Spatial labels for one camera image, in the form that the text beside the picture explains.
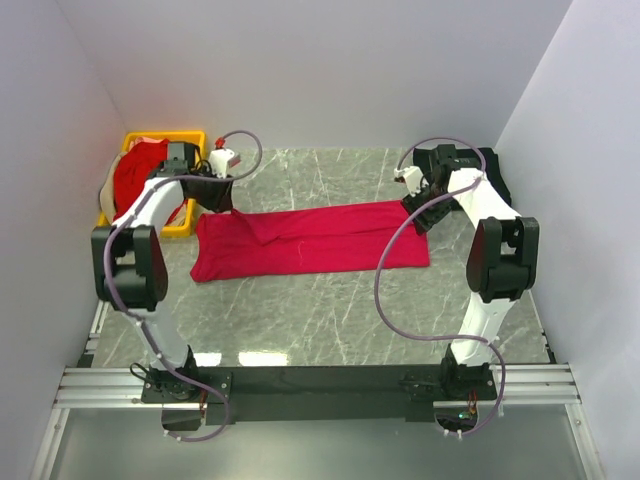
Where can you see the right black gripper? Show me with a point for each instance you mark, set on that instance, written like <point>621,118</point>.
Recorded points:
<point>425,219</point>

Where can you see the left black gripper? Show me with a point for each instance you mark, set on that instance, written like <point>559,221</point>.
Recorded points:
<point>223,198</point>

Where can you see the crimson red t shirt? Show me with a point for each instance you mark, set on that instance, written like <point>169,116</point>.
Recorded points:
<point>334,239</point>

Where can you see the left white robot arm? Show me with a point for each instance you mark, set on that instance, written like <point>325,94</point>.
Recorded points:
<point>146,189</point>

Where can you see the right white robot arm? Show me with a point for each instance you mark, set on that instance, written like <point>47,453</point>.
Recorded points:
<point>502,261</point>

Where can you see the folded black t shirt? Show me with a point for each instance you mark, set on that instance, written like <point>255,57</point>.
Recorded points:
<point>422,158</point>

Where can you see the dark red t shirt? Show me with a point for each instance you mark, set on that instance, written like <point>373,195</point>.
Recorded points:
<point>133,170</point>

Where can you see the beige cloth in basket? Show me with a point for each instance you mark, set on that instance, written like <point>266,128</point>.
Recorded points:
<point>106,196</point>

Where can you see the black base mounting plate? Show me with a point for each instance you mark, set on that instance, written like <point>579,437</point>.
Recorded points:
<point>298,393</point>

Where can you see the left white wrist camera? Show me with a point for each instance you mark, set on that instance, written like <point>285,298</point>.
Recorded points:
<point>222,161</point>

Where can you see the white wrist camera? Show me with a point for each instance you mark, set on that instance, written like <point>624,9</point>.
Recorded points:
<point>413,178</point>
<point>222,161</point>

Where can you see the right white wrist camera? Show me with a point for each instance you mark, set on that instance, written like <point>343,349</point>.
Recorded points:
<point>413,178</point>

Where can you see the aluminium frame rail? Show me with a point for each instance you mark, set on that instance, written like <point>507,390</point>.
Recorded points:
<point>116,388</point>

